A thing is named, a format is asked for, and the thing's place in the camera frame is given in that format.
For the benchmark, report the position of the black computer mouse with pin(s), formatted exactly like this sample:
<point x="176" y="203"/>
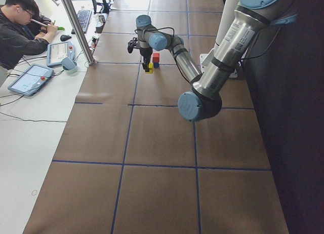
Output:
<point x="65" y="37"/>

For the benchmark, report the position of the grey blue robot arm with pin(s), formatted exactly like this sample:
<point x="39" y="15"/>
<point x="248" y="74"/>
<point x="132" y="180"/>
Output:
<point x="241" y="22"/>

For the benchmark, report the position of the metal cup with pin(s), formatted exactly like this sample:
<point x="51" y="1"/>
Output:
<point x="101" y="18"/>

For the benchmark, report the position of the near teach pendant tablet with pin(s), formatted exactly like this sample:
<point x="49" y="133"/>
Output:
<point x="31" y="80"/>

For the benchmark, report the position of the yellow cube block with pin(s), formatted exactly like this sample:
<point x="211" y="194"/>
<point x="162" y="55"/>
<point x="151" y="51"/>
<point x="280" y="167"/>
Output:
<point x="150" y="68"/>

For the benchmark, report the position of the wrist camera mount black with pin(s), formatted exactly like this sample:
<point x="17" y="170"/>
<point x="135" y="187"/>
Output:
<point x="132" y="44"/>

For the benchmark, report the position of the white pedestal column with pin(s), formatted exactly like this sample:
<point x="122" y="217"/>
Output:
<point x="226" y="20"/>

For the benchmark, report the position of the red cube block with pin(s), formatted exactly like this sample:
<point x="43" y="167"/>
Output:
<point x="156" y="57"/>

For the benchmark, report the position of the far teach pendant tablet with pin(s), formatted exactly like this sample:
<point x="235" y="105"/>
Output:
<point x="58" y="51"/>

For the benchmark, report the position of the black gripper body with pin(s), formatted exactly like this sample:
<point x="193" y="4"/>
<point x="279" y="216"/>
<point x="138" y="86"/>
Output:
<point x="145" y="53"/>

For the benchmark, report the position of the teach pendant tablet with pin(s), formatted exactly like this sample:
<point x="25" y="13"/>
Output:
<point x="31" y="80"/>
<point x="58" y="51"/>

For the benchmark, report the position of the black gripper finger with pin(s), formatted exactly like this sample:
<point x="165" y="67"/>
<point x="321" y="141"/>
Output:
<point x="145" y="63"/>

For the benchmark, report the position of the light green tape roll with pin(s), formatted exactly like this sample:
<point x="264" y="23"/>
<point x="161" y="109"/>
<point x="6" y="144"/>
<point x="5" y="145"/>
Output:
<point x="69" y="66"/>

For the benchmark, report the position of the seated person in black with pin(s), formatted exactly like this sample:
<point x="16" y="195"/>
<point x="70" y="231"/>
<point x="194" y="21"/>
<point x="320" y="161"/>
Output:
<point x="17" y="40"/>

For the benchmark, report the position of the black keyboard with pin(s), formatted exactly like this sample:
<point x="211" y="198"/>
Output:
<point x="84" y="18"/>

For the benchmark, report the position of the aluminium frame post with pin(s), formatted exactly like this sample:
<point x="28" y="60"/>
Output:
<point x="72" y="15"/>

